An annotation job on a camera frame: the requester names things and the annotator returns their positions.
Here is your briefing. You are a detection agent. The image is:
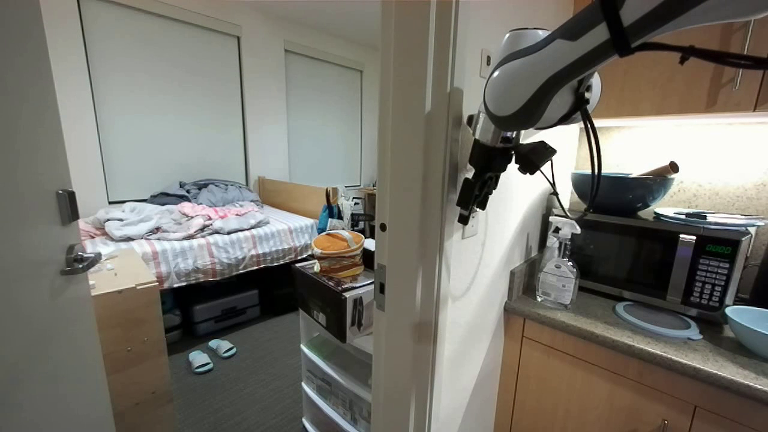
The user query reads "wooden utensil handle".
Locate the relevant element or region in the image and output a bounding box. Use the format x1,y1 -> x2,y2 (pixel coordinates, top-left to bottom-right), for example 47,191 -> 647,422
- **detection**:
635,158 -> 685,183

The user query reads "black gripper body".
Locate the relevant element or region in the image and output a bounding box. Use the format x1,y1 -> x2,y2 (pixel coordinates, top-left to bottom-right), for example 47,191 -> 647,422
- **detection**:
464,140 -> 516,204

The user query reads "light blue bowl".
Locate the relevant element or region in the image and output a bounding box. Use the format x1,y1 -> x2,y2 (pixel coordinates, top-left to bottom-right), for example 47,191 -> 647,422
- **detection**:
722,303 -> 768,362

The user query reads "black cardboard box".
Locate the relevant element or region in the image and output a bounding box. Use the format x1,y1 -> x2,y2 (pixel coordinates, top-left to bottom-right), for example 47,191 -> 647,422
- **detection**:
290,257 -> 377,348

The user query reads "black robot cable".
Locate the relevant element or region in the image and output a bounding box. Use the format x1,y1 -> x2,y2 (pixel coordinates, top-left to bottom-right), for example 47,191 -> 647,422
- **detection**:
536,39 -> 768,222

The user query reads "blue grey clothes pile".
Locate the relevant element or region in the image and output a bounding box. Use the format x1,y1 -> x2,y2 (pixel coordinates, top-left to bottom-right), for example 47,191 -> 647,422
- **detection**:
147,174 -> 265,209

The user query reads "round blue rimmed lid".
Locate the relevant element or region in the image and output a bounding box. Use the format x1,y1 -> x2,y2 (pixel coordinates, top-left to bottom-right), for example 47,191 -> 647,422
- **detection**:
612,298 -> 705,345

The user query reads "bed with striped sheet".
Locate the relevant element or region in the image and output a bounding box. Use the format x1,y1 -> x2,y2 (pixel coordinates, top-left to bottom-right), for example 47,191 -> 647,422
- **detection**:
77,174 -> 338,292

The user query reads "metal door handle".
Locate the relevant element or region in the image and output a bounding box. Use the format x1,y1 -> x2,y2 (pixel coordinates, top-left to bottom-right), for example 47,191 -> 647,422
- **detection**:
57,240 -> 105,279

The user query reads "light blue slipper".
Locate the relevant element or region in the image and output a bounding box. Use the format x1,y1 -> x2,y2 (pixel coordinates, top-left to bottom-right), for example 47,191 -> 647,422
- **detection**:
204,336 -> 241,362
185,348 -> 219,377

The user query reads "stack of orange bowls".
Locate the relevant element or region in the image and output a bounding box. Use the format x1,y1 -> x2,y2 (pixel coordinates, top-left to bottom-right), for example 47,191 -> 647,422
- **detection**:
311,228 -> 371,284

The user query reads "narrow white roller blind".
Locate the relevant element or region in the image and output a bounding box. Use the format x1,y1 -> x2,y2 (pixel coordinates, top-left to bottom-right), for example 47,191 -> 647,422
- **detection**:
283,48 -> 365,191

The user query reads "wooden wall cabinet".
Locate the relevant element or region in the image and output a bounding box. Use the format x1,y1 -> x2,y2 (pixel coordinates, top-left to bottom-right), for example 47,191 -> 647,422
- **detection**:
570,0 -> 768,122

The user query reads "light grey garment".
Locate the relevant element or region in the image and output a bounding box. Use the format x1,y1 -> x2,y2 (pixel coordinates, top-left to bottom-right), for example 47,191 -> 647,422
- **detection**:
96,198 -> 211,245

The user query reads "dark suitcase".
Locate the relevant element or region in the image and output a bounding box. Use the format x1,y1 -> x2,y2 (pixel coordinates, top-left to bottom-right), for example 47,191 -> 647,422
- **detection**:
185,286 -> 265,339

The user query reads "clear spray bottle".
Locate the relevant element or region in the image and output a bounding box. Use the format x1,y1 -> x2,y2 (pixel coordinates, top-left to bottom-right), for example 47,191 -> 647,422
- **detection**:
533,213 -> 584,310

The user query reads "black and silver microwave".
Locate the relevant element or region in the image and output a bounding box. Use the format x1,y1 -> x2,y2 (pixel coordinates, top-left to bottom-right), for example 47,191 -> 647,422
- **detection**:
570,209 -> 758,323

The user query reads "blue bottle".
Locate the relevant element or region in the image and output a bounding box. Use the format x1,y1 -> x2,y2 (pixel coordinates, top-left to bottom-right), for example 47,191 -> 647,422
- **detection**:
314,185 -> 344,237

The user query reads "wide white roller blind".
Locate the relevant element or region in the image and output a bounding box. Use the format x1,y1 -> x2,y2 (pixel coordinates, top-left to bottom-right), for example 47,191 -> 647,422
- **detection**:
77,0 -> 247,204

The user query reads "pink garment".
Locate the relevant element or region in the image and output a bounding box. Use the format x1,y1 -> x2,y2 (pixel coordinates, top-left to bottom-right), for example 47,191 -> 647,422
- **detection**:
173,198 -> 270,237

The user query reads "metal door strike plate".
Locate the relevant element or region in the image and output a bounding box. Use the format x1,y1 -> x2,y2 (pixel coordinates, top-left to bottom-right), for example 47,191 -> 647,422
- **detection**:
372,262 -> 389,314

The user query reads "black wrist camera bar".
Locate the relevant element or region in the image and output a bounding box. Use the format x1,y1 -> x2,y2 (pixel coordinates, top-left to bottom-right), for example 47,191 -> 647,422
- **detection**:
511,140 -> 559,177

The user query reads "wooden base cabinet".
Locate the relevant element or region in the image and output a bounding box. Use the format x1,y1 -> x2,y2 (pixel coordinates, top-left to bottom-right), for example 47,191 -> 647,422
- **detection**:
492,312 -> 768,432

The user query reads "light wooden dresser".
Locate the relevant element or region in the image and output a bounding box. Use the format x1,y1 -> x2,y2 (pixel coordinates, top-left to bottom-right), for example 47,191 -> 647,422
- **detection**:
87,248 -> 179,432

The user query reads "dark door lock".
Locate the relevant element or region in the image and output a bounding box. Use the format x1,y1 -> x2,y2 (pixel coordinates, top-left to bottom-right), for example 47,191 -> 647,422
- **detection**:
54,185 -> 83,228

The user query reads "grey room door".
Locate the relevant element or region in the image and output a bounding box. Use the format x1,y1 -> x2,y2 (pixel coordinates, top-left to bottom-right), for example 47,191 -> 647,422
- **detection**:
0,0 -> 121,432

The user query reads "dark blue bowl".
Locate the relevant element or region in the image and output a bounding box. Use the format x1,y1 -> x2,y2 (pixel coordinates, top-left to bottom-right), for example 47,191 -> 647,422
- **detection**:
570,170 -> 679,218

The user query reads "clear plastic drawer unit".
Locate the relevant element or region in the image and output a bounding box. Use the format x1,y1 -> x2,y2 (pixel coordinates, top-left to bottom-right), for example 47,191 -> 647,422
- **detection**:
296,305 -> 377,432

